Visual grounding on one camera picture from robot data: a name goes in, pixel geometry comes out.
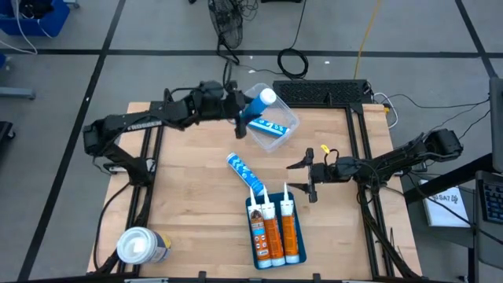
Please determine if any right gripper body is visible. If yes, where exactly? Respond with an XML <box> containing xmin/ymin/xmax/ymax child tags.
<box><xmin>307</xmin><ymin>147</ymin><xmax>361</xmax><ymax>204</ymax></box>

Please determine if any orange Gorilla caulk tube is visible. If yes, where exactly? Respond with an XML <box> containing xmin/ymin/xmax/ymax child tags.
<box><xmin>261</xmin><ymin>185</ymin><xmax>286</xmax><ymax>267</ymax></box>
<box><xmin>248</xmin><ymin>186</ymin><xmax>273</xmax><ymax>270</ymax></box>
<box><xmin>279</xmin><ymin>182</ymin><xmax>301</xmax><ymax>265</ymax></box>

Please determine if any yellow cable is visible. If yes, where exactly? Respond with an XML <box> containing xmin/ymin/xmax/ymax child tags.
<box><xmin>352</xmin><ymin>0</ymin><xmax>383</xmax><ymax>80</ymax></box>

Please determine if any coiled black cable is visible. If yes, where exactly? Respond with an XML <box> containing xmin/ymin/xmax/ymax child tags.
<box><xmin>277</xmin><ymin>0</ymin><xmax>310</xmax><ymax>80</ymax></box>

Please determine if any blue plastic tray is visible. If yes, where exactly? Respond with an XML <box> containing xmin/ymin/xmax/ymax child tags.
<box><xmin>244</xmin><ymin>191</ymin><xmax>308</xmax><ymax>271</ymax></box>

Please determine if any white paper sheet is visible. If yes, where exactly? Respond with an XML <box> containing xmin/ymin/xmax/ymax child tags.
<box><xmin>418</xmin><ymin>179</ymin><xmax>472</xmax><ymax>229</ymax></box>

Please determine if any black desk frame bar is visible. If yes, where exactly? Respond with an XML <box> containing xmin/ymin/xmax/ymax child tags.
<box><xmin>403</xmin><ymin>152</ymin><xmax>495</xmax><ymax>205</ymax></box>

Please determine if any computer monitor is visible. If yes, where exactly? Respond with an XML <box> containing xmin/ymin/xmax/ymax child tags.
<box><xmin>489</xmin><ymin>76</ymin><xmax>503</xmax><ymax>174</ymax></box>

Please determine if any white-lidded wipes canister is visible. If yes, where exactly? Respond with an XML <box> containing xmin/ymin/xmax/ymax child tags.
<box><xmin>116</xmin><ymin>226</ymin><xmax>173</xmax><ymax>265</ymax></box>

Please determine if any clear plastic bin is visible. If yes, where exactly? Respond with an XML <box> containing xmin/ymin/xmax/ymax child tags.
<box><xmin>243</xmin><ymin>82</ymin><xmax>300</xmax><ymax>153</ymax></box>

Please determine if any black keyboard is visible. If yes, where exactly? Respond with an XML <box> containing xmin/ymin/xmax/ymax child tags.
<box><xmin>481</xmin><ymin>178</ymin><xmax>503</xmax><ymax>226</ymax></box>

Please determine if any black aluminium table frame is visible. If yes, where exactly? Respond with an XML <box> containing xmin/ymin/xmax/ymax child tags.
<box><xmin>86</xmin><ymin>100</ymin><xmax>424</xmax><ymax>283</ymax></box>

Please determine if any blue storage bin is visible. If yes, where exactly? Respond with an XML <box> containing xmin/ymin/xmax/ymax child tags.
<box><xmin>0</xmin><ymin>0</ymin><xmax>71</xmax><ymax>37</ymax></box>

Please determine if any blue silicone sealant tube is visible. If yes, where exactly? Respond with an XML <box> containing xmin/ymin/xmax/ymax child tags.
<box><xmin>225</xmin><ymin>152</ymin><xmax>265</xmax><ymax>197</ymax></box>
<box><xmin>248</xmin><ymin>116</ymin><xmax>291</xmax><ymax>138</ymax></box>
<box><xmin>240</xmin><ymin>87</ymin><xmax>277</xmax><ymax>123</ymax></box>

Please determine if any black perforated metal box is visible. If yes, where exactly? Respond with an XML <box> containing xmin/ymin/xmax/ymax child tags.
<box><xmin>272</xmin><ymin>79</ymin><xmax>373</xmax><ymax>106</ymax></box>

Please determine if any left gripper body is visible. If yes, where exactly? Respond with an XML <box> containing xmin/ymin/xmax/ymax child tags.
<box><xmin>222</xmin><ymin>88</ymin><xmax>248</xmax><ymax>140</ymax></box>

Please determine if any grey metal floor base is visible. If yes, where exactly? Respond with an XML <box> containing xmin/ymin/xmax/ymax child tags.
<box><xmin>0</xmin><ymin>86</ymin><xmax>37</xmax><ymax>101</ymax></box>

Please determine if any grey desk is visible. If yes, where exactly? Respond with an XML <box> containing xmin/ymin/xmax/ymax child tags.
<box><xmin>473</xmin><ymin>171</ymin><xmax>503</xmax><ymax>272</ymax></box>

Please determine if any black wire fan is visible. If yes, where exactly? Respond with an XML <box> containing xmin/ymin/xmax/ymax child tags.
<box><xmin>207</xmin><ymin>0</ymin><xmax>245</xmax><ymax>66</ymax></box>

